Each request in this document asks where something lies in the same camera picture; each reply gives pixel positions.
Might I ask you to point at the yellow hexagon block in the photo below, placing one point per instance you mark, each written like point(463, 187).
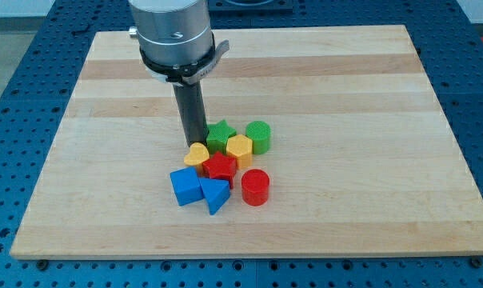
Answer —
point(240, 147)

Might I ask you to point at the green star block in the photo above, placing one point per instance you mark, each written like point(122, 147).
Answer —
point(218, 136)

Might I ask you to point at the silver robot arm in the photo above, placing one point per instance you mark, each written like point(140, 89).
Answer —
point(173, 32)

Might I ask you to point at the red star block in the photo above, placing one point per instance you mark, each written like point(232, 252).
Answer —
point(221, 167)

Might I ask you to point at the green cylinder block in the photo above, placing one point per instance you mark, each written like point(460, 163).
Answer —
point(260, 134)

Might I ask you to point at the red cylinder block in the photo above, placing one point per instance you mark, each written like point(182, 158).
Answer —
point(255, 187)

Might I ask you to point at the yellow heart block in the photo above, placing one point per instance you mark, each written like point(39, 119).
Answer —
point(197, 155)

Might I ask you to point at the blue triangle block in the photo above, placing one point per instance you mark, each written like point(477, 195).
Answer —
point(216, 193)

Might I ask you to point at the blue cube block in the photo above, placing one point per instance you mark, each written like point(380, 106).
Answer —
point(186, 186)

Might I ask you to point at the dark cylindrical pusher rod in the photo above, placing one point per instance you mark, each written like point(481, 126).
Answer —
point(192, 112)

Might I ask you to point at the light wooden board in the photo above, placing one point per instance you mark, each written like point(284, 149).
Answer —
point(362, 162)

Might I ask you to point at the black clamp with grey strap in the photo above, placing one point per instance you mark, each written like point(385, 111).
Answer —
point(193, 68)

